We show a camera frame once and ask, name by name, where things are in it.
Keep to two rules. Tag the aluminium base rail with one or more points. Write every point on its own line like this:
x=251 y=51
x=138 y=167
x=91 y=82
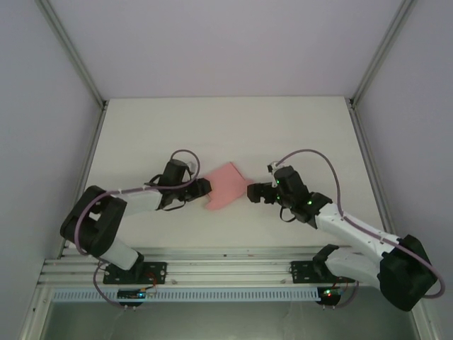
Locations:
x=226 y=269

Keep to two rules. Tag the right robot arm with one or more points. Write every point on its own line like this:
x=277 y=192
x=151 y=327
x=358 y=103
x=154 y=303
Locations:
x=347 y=226

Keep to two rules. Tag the aluminium corner post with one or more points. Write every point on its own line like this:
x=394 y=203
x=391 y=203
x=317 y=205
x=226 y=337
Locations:
x=70 y=49
x=384 y=46

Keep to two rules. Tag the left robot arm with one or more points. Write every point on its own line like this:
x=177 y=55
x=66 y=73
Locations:
x=141 y=200

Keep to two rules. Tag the aluminium side rail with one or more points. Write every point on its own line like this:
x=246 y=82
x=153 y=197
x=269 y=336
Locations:
x=92 y=148
x=368 y=159

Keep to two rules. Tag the small circuit board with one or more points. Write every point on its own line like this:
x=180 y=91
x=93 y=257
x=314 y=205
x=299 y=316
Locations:
x=134 y=294
x=331 y=294

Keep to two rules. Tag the grey metal lower panel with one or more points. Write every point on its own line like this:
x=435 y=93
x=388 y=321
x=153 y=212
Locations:
x=226 y=322

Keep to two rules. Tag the pink cloth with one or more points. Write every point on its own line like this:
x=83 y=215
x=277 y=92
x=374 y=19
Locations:
x=226 y=184

